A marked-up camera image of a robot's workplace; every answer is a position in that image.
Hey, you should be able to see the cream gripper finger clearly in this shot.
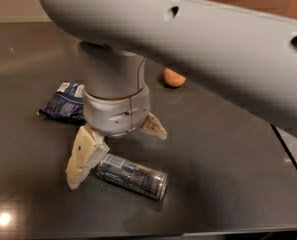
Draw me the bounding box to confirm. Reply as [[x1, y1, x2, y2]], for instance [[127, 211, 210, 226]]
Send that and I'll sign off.
[[66, 124, 110, 190], [140, 112, 168, 140]]

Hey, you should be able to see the silver redbull can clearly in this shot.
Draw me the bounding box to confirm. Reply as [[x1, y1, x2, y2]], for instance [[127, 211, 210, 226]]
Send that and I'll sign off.
[[97, 153, 167, 200]]

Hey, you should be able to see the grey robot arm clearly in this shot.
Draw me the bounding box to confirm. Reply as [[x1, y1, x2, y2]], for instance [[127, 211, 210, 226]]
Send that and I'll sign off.
[[40, 0, 297, 138]]

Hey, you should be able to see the blue chip bag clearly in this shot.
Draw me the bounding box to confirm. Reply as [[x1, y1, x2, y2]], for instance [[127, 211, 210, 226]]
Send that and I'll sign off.
[[37, 81, 85, 125]]

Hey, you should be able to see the orange fruit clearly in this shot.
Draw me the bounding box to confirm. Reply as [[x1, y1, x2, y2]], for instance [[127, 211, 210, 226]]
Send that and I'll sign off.
[[164, 68, 186, 88]]

